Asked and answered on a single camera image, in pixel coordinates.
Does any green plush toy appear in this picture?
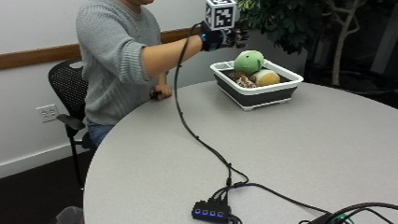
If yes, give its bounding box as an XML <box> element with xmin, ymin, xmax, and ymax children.
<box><xmin>233</xmin><ymin>49</ymin><xmax>266</xmax><ymax>76</ymax></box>

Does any white wall power outlet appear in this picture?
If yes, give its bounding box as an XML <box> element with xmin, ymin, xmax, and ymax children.
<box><xmin>35</xmin><ymin>103</ymin><xmax>61</xmax><ymax>123</ymax></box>

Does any black glove cable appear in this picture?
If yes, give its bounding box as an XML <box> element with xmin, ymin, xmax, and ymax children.
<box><xmin>173</xmin><ymin>21</ymin><xmax>252</xmax><ymax>188</ymax></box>

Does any wooden wall rail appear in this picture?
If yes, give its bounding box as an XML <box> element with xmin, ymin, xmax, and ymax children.
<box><xmin>0</xmin><ymin>25</ymin><xmax>205</xmax><ymax>71</ymax></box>

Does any white cube with black markers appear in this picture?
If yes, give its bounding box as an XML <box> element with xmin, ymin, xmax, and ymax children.
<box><xmin>204</xmin><ymin>0</ymin><xmax>238</xmax><ymax>32</ymax></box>

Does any yellow round plush toy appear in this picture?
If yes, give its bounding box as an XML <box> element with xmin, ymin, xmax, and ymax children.
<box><xmin>253</xmin><ymin>68</ymin><xmax>281</xmax><ymax>88</ymax></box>

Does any black mesh office chair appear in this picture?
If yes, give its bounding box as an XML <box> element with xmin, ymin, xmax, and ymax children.
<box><xmin>48</xmin><ymin>57</ymin><xmax>98</xmax><ymax>190</ymax></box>

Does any the person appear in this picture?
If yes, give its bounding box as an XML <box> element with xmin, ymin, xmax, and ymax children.
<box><xmin>75</xmin><ymin>0</ymin><xmax>174</xmax><ymax>148</ymax></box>

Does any black device with green cable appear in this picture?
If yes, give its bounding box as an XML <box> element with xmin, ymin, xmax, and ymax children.
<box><xmin>298</xmin><ymin>212</ymin><xmax>353</xmax><ymax>224</ymax></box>

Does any brown spotted plush toy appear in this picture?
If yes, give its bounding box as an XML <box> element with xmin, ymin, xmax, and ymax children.
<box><xmin>228</xmin><ymin>71</ymin><xmax>258</xmax><ymax>90</ymax></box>

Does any white and grey collapsible basin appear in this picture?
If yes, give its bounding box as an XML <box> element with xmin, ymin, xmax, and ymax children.
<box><xmin>209</xmin><ymin>59</ymin><xmax>305</xmax><ymax>112</ymax></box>

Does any green leafy indoor tree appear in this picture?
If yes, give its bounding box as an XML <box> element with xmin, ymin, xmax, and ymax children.
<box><xmin>236</xmin><ymin>0</ymin><xmax>398</xmax><ymax>88</ymax></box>

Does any black hub with blue lights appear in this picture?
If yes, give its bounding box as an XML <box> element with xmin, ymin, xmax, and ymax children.
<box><xmin>190</xmin><ymin>199</ymin><xmax>234</xmax><ymax>224</ymax></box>

